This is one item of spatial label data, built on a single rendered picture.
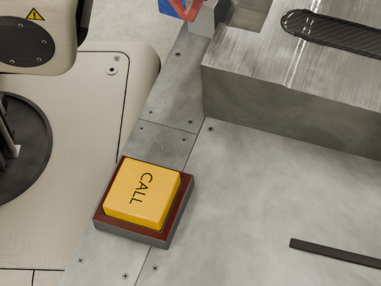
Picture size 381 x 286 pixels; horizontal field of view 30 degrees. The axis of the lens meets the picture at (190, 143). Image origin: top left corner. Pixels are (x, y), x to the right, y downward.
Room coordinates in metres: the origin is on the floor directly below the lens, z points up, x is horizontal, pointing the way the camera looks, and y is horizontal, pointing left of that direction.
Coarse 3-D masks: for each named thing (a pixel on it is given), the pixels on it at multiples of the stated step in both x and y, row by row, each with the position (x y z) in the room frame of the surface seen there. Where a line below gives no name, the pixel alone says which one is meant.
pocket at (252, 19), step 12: (240, 0) 0.55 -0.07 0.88; (252, 0) 0.55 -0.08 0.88; (264, 0) 0.54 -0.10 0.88; (228, 12) 0.54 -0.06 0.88; (240, 12) 0.55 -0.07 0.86; (252, 12) 0.54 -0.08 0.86; (264, 12) 0.54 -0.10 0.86; (228, 24) 0.52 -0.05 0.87; (240, 24) 0.53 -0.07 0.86; (252, 24) 0.53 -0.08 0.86
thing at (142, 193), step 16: (128, 160) 0.39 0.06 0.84; (128, 176) 0.37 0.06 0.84; (144, 176) 0.36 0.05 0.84; (160, 176) 0.36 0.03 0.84; (176, 176) 0.36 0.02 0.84; (112, 192) 0.35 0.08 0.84; (128, 192) 0.35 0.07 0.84; (144, 192) 0.35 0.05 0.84; (160, 192) 0.34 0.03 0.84; (112, 208) 0.33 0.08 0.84; (128, 208) 0.33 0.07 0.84; (144, 208) 0.33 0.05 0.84; (160, 208) 0.33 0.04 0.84; (144, 224) 0.32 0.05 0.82; (160, 224) 0.31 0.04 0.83
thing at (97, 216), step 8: (120, 160) 0.40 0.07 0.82; (168, 168) 0.38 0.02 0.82; (112, 176) 0.38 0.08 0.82; (184, 176) 0.37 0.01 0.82; (184, 184) 0.36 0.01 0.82; (184, 192) 0.35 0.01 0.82; (104, 200) 0.35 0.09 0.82; (176, 200) 0.34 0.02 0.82; (176, 208) 0.33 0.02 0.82; (96, 216) 0.33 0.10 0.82; (104, 216) 0.33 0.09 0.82; (168, 216) 0.33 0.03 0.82; (112, 224) 0.32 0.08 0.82; (120, 224) 0.32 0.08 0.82; (128, 224) 0.32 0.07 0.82; (168, 224) 0.32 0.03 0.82; (136, 232) 0.31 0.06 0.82; (144, 232) 0.31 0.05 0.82; (152, 232) 0.31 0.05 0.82; (168, 232) 0.31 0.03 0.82
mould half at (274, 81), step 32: (288, 0) 0.53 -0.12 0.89; (320, 0) 0.53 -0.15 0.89; (352, 0) 0.53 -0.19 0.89; (224, 32) 0.49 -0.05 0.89; (224, 64) 0.45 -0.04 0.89; (256, 64) 0.45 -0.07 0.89; (288, 64) 0.44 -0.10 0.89; (320, 64) 0.44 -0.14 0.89; (352, 64) 0.44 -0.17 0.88; (224, 96) 0.45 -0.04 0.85; (256, 96) 0.43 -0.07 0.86; (288, 96) 0.42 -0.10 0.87; (320, 96) 0.40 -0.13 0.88; (352, 96) 0.40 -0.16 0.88; (256, 128) 0.43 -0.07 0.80; (288, 128) 0.42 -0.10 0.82; (320, 128) 0.40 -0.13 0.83; (352, 128) 0.39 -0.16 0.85
